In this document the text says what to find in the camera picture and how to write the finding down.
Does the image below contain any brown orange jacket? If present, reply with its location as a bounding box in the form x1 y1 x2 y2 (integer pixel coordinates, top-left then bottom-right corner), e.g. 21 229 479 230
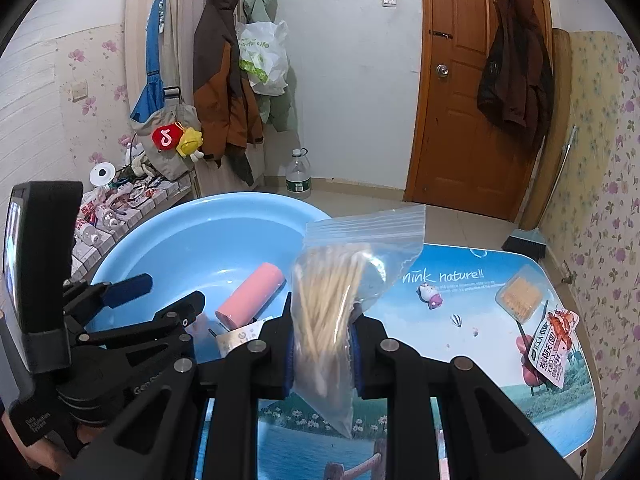
192 0 265 186

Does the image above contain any white green plastic bag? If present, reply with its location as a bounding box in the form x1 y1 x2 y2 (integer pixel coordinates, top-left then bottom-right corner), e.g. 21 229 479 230
236 20 290 97

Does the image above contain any white round camera device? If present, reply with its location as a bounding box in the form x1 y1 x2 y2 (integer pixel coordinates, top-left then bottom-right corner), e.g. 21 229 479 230
90 162 116 188

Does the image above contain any blue bag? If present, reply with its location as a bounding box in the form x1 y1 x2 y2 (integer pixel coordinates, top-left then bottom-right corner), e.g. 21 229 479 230
130 0 173 121

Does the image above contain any brick pattern shelf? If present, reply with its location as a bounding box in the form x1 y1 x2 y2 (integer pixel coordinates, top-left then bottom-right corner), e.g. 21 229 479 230
70 170 198 281

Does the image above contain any pale green jacket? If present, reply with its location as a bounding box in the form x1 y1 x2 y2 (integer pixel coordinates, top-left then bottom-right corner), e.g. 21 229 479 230
243 0 296 131

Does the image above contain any yellow white small box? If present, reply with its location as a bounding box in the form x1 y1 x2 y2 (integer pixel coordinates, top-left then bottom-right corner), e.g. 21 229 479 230
216 317 273 358

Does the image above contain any clear plastic box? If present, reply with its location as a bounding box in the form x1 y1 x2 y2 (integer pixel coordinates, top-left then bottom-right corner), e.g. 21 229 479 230
495 265 546 323

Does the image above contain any light blue plastic basin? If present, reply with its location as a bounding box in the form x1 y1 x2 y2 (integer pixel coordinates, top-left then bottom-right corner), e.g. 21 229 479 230
91 192 333 366

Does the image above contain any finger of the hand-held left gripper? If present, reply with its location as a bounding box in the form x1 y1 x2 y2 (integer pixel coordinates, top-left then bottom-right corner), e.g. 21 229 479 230
65 273 153 331
75 290 206 376

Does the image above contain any small white purple toy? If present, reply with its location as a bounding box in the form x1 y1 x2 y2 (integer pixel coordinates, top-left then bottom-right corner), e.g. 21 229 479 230
419 282 445 309

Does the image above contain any dark brown jacket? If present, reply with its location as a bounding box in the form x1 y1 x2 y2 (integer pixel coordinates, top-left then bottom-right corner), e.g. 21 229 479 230
476 0 555 153

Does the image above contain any crayfish print snack packet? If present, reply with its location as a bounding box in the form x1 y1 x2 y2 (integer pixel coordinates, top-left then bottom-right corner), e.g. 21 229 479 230
528 308 581 391

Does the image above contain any bag of cotton swabs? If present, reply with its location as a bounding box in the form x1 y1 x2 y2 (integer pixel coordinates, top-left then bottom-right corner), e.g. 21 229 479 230
290 205 427 438

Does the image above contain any large clear water bottle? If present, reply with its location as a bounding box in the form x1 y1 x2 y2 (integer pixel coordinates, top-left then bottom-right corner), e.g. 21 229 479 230
286 148 312 199

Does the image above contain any rolled bamboo mat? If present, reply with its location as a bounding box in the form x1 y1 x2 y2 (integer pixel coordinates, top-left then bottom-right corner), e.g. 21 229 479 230
520 27 572 231

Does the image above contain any brown wooden door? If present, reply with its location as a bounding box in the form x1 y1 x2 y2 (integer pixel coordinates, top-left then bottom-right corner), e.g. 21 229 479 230
405 0 556 221

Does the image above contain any landscape printed desktop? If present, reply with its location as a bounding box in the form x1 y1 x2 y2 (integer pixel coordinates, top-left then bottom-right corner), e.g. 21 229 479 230
192 242 601 480

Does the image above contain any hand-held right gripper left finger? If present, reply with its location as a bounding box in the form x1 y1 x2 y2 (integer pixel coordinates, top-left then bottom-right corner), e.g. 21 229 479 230
65 291 297 480

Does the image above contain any teal broom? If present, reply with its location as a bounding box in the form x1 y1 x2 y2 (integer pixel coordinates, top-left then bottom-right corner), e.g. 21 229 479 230
501 127 577 262

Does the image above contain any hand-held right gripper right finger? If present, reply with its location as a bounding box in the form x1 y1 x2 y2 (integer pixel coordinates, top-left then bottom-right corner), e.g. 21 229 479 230
350 302 583 480

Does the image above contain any red plush pendant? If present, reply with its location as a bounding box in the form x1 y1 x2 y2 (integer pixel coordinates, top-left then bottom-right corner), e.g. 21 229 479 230
150 122 182 153

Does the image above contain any yellow plush pendant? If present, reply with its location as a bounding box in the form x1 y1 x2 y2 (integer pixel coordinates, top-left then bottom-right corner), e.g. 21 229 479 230
176 127 205 161

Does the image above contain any grey shoulder bag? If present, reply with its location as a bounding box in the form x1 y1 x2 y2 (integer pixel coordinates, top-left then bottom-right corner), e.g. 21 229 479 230
130 102 203 181

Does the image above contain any pink cylinder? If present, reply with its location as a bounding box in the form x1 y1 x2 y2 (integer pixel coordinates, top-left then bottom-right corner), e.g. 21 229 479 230
215 261 285 333

